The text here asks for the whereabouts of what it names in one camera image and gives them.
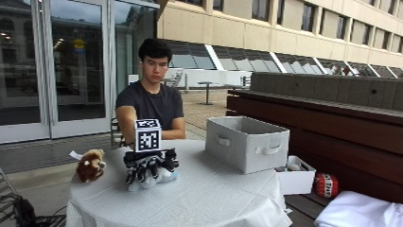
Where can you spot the white soft toy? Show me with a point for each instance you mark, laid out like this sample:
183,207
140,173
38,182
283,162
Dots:
166,177

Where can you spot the white cube with black markers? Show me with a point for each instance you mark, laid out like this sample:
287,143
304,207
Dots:
147,136

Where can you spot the brown soft toy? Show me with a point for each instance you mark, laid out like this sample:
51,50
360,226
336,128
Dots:
90,166

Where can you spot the white tablecloth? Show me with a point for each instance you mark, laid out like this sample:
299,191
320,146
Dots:
202,198

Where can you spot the metal chair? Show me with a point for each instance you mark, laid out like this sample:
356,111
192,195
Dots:
115,134

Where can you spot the grey fabric storage box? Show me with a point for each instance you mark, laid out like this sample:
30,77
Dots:
248,148

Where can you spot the the person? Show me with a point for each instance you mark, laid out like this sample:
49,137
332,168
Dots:
154,101

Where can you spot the grey slatted chair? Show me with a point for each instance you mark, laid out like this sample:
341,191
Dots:
176,79
245,82

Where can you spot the small white box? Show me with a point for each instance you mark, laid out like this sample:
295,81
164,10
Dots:
299,181

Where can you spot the red and white striped ball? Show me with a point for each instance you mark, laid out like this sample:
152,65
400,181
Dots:
327,185

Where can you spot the glass door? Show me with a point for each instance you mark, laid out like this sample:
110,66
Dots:
78,63

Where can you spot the dark wooden bench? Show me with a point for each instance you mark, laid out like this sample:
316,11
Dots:
336,138

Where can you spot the yellow round sticker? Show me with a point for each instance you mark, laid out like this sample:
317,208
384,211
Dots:
79,43

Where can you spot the white cloth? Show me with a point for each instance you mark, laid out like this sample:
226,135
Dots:
361,211

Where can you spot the round pedestal table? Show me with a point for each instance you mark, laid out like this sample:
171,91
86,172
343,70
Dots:
207,91

